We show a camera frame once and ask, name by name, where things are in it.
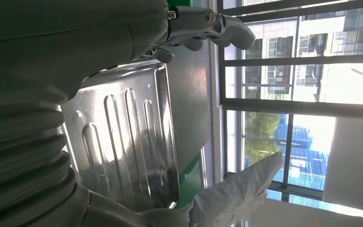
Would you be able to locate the white electronic scale steel tray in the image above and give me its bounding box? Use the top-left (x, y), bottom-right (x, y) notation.
top-left (58, 59), bottom-right (181, 212)

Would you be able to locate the green conveyor belt machine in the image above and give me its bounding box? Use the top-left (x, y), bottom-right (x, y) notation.
top-left (176, 149), bottom-right (206, 208)

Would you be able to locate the dark window frame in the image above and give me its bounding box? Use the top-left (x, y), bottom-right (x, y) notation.
top-left (216, 0), bottom-right (363, 201)

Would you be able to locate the grey package with red print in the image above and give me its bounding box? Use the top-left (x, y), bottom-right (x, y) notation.
top-left (189, 151), bottom-right (284, 227)

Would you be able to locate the green plastic crate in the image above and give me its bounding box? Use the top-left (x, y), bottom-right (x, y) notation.
top-left (167, 0), bottom-right (192, 8)

